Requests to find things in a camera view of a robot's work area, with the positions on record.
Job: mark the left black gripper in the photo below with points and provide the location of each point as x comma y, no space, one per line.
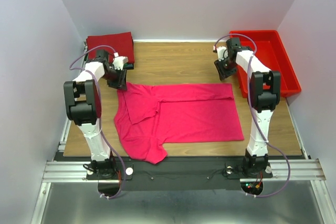
121,83

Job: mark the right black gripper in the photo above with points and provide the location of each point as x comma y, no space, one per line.
222,73

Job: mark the pink t shirt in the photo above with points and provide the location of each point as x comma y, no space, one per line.
150,116

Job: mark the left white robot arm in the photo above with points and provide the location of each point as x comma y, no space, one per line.
83,106

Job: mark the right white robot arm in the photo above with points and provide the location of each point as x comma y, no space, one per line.
263,95

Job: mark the folded green shirt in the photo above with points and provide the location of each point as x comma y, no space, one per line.
128,65

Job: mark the folded dark red shirt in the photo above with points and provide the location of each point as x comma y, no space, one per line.
122,43

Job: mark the red plastic bin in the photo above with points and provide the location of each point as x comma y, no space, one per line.
271,52

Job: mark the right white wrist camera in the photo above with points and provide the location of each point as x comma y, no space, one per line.
221,52

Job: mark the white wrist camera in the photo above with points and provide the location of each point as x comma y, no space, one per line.
221,52
119,61

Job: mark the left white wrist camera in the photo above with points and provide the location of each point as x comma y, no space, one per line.
119,61

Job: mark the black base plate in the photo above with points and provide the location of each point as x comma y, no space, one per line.
178,173

